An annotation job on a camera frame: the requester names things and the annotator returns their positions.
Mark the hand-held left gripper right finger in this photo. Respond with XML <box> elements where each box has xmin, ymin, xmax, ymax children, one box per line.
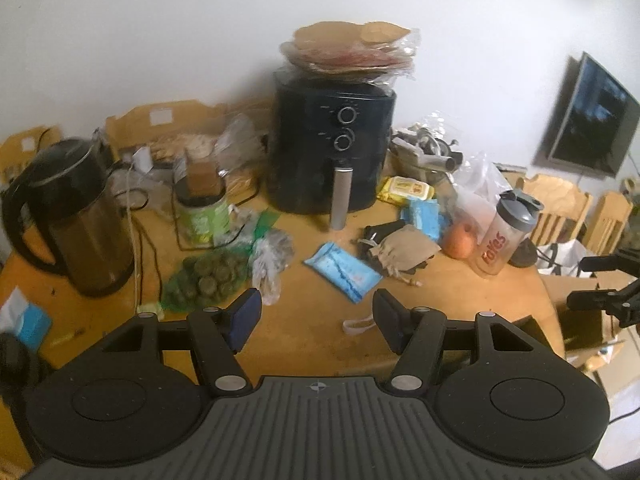
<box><xmin>372</xmin><ymin>289</ymin><xmax>551</xmax><ymax>394</ymax></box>

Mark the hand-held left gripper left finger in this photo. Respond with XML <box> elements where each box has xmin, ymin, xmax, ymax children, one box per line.
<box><xmin>100</xmin><ymin>288</ymin><xmax>263</xmax><ymax>395</ymax></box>

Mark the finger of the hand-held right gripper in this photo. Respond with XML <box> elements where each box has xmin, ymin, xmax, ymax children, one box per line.
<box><xmin>580</xmin><ymin>249</ymin><xmax>640</xmax><ymax>277</ymax></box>
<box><xmin>566</xmin><ymin>280</ymin><xmax>640</xmax><ymax>330</ymax></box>

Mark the cardboard box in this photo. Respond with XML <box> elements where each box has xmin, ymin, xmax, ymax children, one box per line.
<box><xmin>105</xmin><ymin>101</ymin><xmax>273</xmax><ymax>162</ymax></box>
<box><xmin>540</xmin><ymin>272</ymin><xmax>627</xmax><ymax>374</ymax></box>

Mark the brown drawstring pouch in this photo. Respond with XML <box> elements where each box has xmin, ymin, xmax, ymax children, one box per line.
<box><xmin>372</xmin><ymin>224</ymin><xmax>442</xmax><ymax>276</ymax></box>

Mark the white loop strip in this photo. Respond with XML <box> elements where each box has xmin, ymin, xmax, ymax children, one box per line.
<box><xmin>342</xmin><ymin>315</ymin><xmax>379</xmax><ymax>336</ymax></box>

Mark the wooden chair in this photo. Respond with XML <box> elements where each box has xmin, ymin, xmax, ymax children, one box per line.
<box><xmin>0</xmin><ymin>127</ymin><xmax>64</xmax><ymax>186</ymax></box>
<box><xmin>515</xmin><ymin>173</ymin><xmax>594</xmax><ymax>247</ymax></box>
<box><xmin>582</xmin><ymin>190</ymin><xmax>636</xmax><ymax>257</ymax></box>

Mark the white paper bag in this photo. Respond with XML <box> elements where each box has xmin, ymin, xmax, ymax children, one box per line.
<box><xmin>537</xmin><ymin>239</ymin><xmax>597</xmax><ymax>278</ymax></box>

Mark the green net produce bag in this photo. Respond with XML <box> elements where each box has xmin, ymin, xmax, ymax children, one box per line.
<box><xmin>162</xmin><ymin>252</ymin><xmax>252</xmax><ymax>314</ymax></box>

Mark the small clear plastic bag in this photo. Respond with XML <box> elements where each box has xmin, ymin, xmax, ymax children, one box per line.
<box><xmin>250</xmin><ymin>232</ymin><xmax>296</xmax><ymax>306</ymax></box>

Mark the light blue tissue packet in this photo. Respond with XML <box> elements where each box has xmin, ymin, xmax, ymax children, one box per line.
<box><xmin>303</xmin><ymin>242</ymin><xmax>384</xmax><ymax>305</ymax></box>

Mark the black kettle base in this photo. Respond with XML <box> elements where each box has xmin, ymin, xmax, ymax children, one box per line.
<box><xmin>510</xmin><ymin>239</ymin><xmax>539</xmax><ymax>267</ymax></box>

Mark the green wrapper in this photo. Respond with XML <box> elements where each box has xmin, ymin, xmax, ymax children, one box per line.
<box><xmin>252</xmin><ymin>209</ymin><xmax>282</xmax><ymax>241</ymax></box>

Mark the red apple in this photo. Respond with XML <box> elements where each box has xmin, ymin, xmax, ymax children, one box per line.
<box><xmin>442</xmin><ymin>222</ymin><xmax>479</xmax><ymax>260</ymax></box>

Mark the blue printed packet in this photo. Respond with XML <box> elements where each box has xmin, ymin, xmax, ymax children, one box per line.
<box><xmin>402</xmin><ymin>198</ymin><xmax>442</xmax><ymax>241</ymax></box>

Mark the green label jar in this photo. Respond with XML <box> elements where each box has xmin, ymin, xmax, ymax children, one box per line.
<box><xmin>173</xmin><ymin>187</ymin><xmax>234</xmax><ymax>249</ymax></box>

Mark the grey lid shaker bottle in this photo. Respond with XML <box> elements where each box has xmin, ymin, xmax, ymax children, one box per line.
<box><xmin>469</xmin><ymin>190</ymin><xmax>545</xmax><ymax>279</ymax></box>

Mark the yellow wet wipes pack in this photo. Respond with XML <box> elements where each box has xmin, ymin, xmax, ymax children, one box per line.
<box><xmin>376</xmin><ymin>175</ymin><xmax>435</xmax><ymax>206</ymax></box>

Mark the brown block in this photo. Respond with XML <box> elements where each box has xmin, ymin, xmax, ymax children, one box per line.
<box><xmin>184</xmin><ymin>147</ymin><xmax>226</xmax><ymax>198</ymax></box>

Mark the large clear plastic bag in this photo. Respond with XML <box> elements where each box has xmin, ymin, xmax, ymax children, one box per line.
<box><xmin>425</xmin><ymin>152</ymin><xmax>514</xmax><ymax>241</ymax></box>

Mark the dark blue air fryer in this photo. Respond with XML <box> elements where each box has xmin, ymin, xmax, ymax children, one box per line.
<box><xmin>265</xmin><ymin>70</ymin><xmax>399</xmax><ymax>231</ymax></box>

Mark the clear bag of bread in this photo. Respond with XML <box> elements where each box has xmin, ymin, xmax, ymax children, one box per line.
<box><xmin>149</xmin><ymin>114</ymin><xmax>267</xmax><ymax>197</ymax></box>

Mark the steel electric kettle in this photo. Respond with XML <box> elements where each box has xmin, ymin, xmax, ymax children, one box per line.
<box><xmin>2</xmin><ymin>137</ymin><xmax>136</xmax><ymax>299</ymax></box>

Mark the blue tissue box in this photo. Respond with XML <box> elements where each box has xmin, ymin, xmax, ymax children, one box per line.
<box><xmin>0</xmin><ymin>287</ymin><xmax>54</xmax><ymax>354</ymax></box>

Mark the bag of flatbreads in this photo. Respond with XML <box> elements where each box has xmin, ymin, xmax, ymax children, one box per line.
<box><xmin>279</xmin><ymin>21</ymin><xmax>419</xmax><ymax>84</ymax></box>

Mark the black cable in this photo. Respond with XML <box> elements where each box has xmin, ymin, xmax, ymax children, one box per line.
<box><xmin>131</xmin><ymin>187</ymin><xmax>168</xmax><ymax>313</ymax></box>

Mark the white cable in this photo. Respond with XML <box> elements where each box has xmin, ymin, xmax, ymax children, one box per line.
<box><xmin>122</xmin><ymin>159</ymin><xmax>147</xmax><ymax>312</ymax></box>

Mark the wall television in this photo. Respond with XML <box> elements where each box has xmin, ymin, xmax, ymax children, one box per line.
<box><xmin>532</xmin><ymin>51</ymin><xmax>640</xmax><ymax>179</ymax></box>

